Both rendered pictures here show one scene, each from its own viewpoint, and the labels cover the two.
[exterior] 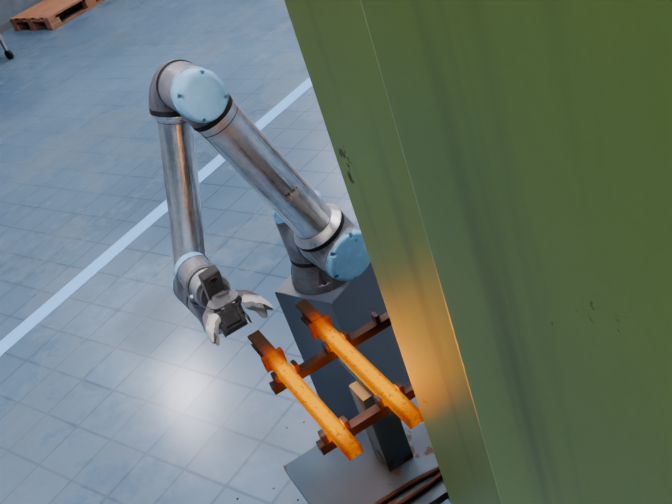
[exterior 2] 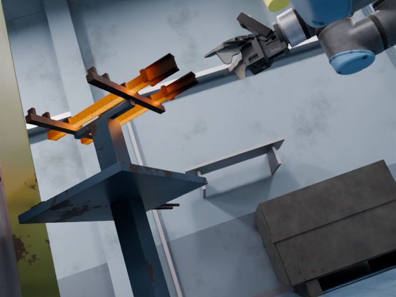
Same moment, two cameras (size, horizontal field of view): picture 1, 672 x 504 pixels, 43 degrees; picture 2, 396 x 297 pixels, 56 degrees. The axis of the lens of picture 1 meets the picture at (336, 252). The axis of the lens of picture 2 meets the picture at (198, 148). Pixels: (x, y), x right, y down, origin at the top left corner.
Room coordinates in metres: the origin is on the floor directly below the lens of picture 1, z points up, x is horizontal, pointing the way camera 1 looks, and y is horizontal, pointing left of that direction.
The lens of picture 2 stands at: (2.02, -0.54, 0.43)
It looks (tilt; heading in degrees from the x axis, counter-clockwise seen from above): 18 degrees up; 130
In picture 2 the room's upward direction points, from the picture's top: 20 degrees counter-clockwise
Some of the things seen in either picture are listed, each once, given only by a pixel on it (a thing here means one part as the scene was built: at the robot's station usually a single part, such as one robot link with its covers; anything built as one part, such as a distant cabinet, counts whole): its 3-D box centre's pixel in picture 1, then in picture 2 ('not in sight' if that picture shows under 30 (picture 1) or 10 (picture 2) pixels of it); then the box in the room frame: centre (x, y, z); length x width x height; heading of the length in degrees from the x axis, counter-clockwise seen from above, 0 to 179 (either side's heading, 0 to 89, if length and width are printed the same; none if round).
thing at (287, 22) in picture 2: (209, 289); (290, 29); (1.73, 0.32, 0.93); 0.10 x 0.05 x 0.09; 109
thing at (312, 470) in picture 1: (395, 459); (125, 197); (1.26, 0.03, 0.68); 0.40 x 0.30 x 0.02; 108
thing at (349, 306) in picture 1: (350, 347); not in sight; (2.12, 0.06, 0.30); 0.22 x 0.22 x 0.60; 45
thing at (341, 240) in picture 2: not in sight; (329, 233); (0.36, 2.86, 0.42); 1.21 x 0.99 x 0.84; 37
